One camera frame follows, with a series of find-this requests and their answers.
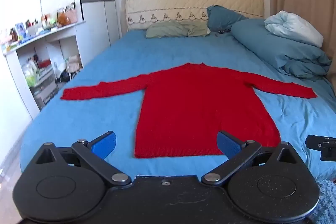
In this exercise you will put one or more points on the green pillow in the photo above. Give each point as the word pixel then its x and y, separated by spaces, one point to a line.
pixel 170 29

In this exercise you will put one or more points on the dark blue pillow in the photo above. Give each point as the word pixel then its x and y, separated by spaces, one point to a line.
pixel 221 18

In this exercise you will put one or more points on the pale blue blanket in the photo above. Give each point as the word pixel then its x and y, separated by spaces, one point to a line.
pixel 294 27

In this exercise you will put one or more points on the blue rolled duvet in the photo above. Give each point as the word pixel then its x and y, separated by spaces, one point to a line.
pixel 275 50

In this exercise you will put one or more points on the white bag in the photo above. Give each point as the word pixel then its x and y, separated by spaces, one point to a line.
pixel 73 62

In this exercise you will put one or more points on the blue shaggy rug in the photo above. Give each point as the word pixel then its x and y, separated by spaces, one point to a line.
pixel 325 200

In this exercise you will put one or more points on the beige quilted headboard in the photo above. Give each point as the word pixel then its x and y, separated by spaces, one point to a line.
pixel 183 1

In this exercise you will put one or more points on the orange plush bear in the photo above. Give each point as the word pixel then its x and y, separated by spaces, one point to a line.
pixel 63 20

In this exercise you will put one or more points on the white and grey wardrobe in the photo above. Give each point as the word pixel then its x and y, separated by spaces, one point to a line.
pixel 94 16

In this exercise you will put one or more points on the pink storage basket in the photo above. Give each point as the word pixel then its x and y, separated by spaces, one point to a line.
pixel 72 15

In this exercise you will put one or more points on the small dark hair clip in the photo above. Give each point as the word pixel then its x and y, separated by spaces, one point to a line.
pixel 219 32

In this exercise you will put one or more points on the bed with blue sheet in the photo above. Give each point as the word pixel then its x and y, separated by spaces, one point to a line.
pixel 118 61

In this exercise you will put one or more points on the white shelf unit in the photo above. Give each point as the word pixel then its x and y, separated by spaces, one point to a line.
pixel 65 31

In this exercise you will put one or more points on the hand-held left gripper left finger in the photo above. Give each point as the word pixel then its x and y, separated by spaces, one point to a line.
pixel 104 145

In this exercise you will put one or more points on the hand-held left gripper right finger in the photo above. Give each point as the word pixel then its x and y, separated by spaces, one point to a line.
pixel 229 145

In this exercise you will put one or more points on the red box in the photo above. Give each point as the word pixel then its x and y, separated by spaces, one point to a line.
pixel 45 64

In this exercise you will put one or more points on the red knit sweater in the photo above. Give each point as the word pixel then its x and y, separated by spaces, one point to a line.
pixel 183 108

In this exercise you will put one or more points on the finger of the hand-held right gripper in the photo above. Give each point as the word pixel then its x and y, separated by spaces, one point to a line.
pixel 324 146

